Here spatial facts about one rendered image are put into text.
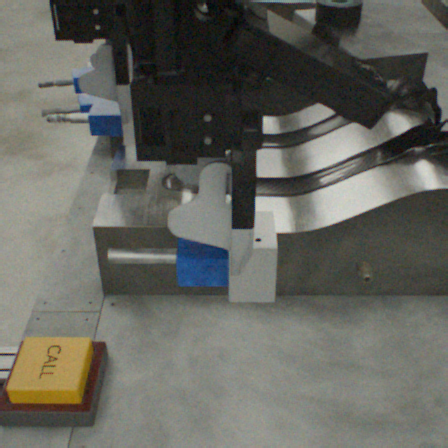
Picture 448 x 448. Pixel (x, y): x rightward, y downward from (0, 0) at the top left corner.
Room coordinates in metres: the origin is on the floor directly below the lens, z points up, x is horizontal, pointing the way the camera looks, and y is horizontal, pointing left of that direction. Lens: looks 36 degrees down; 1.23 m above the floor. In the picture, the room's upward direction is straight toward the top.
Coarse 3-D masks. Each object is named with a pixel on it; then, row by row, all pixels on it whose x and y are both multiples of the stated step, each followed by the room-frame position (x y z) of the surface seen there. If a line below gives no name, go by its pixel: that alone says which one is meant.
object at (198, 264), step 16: (256, 224) 0.38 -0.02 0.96; (272, 224) 0.38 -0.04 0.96; (192, 240) 0.38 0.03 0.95; (256, 240) 0.36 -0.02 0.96; (272, 240) 0.36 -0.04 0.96; (112, 256) 0.37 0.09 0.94; (128, 256) 0.37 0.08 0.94; (144, 256) 0.37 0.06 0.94; (160, 256) 0.37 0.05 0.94; (176, 256) 0.36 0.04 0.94; (192, 256) 0.36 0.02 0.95; (208, 256) 0.36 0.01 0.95; (224, 256) 0.36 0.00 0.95; (256, 256) 0.35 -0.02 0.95; (272, 256) 0.35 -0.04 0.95; (192, 272) 0.35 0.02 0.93; (208, 272) 0.35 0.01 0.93; (224, 272) 0.35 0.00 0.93; (256, 272) 0.35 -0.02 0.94; (272, 272) 0.35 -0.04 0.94; (240, 288) 0.35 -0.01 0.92; (256, 288) 0.35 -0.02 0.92; (272, 288) 0.35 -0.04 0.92
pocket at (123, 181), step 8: (112, 176) 0.58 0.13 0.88; (120, 176) 0.58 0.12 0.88; (128, 176) 0.58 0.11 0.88; (136, 176) 0.58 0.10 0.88; (144, 176) 0.58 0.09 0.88; (112, 184) 0.58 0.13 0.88; (120, 184) 0.58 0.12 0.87; (128, 184) 0.58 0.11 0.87; (136, 184) 0.58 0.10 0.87; (144, 184) 0.58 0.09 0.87; (112, 192) 0.56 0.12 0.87; (120, 192) 0.58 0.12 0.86; (128, 192) 0.58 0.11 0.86; (136, 192) 0.58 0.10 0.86; (144, 192) 0.58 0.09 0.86
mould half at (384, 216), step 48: (336, 144) 0.61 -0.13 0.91; (336, 192) 0.52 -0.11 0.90; (384, 192) 0.49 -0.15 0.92; (432, 192) 0.47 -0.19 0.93; (96, 240) 0.47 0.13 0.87; (144, 240) 0.47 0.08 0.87; (288, 240) 0.47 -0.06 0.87; (336, 240) 0.47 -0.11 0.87; (384, 240) 0.47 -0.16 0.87; (432, 240) 0.47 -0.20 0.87; (144, 288) 0.47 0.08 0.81; (192, 288) 0.47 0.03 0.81; (288, 288) 0.47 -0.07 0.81; (336, 288) 0.47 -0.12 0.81; (384, 288) 0.47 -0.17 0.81; (432, 288) 0.47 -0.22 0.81
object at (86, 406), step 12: (96, 348) 0.38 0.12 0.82; (96, 360) 0.37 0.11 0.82; (96, 372) 0.35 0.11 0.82; (0, 408) 0.31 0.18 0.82; (12, 408) 0.31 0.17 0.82; (24, 408) 0.31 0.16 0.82; (36, 408) 0.31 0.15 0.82; (48, 408) 0.31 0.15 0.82; (60, 408) 0.31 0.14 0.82; (72, 408) 0.31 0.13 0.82; (84, 408) 0.31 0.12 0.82
